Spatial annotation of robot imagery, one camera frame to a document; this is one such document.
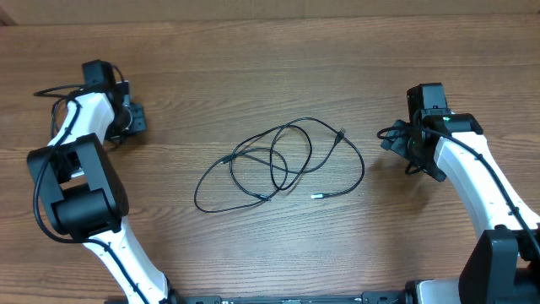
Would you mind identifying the black usb cable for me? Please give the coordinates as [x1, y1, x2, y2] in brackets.
[269, 117, 366, 200]
[193, 125, 314, 214]

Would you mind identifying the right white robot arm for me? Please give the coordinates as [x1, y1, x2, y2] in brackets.
[377, 83, 539, 303]

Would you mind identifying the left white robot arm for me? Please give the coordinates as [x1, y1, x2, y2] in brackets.
[27, 60, 183, 303]

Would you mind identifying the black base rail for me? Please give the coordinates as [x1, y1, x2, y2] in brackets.
[159, 290, 414, 304]

